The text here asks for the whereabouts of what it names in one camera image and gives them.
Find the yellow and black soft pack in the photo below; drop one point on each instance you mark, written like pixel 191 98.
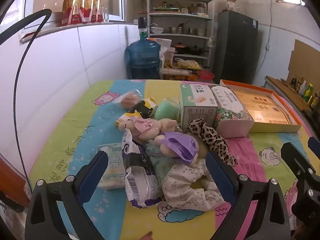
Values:
pixel 145 107

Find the pack of dry noodles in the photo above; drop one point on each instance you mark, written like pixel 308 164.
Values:
pixel 175 71

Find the bunch of bananas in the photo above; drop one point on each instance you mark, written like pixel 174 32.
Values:
pixel 170 64

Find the cardboard wall sheet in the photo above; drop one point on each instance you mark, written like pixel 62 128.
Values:
pixel 305 57

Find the white bowl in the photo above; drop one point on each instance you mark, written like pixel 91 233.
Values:
pixel 156 30

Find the egg tray in bag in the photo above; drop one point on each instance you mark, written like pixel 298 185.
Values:
pixel 188 65

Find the black pot with red lid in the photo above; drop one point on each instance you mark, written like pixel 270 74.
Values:
pixel 179 48

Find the blue water jug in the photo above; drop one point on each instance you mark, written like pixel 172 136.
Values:
pixel 143 55

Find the small white tissue packet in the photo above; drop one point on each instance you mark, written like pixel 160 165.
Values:
pixel 112 170

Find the black wok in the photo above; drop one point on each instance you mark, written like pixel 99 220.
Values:
pixel 197 50

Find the orange cardboard box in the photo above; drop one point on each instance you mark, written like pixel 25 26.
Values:
pixel 262 105

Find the white metal shelf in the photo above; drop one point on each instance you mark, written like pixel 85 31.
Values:
pixel 180 16

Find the green floral tissue pack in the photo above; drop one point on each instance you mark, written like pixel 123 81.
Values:
pixel 156 155

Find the yellow green bottle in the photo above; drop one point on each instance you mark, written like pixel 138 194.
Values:
pixel 309 92

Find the dark sauce bottle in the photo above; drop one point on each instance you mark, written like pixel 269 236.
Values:
pixel 293 82

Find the white green tissue box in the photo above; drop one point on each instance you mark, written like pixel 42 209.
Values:
pixel 197 97

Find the white plastic bottle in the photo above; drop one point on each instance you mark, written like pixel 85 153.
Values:
pixel 302 87

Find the glass jar with red lid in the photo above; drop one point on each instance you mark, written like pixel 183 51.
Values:
pixel 231 4

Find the plush bear with purple bow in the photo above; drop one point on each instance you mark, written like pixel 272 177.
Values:
pixel 180 147

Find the colourful cartoon printed blanket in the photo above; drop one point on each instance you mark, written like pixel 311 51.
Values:
pixel 75 130

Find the bread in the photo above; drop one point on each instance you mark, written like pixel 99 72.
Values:
pixel 128 98

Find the leopard print scrunchie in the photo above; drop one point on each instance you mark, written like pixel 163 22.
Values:
pixel 212 137

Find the white floral scrunchie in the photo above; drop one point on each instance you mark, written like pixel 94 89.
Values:
pixel 180 182

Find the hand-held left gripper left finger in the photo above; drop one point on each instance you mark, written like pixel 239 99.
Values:
pixel 92 177

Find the plush bear with pink bow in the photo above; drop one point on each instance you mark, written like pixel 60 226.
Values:
pixel 160 125

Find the green sponge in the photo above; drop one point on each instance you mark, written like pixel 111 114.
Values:
pixel 166 108

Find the wooden cutting board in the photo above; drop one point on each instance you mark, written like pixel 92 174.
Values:
pixel 287 92

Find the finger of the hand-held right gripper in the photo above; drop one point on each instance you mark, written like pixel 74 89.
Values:
pixel 295 160
pixel 315 143

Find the white flour bag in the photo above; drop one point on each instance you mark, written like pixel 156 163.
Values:
pixel 162 43

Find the black water jug pump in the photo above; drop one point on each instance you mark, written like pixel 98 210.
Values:
pixel 142 23

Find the dark grey refrigerator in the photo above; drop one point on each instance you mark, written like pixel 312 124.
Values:
pixel 235 47

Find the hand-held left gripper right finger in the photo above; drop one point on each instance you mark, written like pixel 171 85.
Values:
pixel 220 172

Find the pink floral tissue pack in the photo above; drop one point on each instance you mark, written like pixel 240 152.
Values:
pixel 232 115

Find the white purple plastic packet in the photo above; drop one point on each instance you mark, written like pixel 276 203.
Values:
pixel 142 182

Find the red plastic basket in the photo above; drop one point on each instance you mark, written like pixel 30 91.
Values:
pixel 206 75

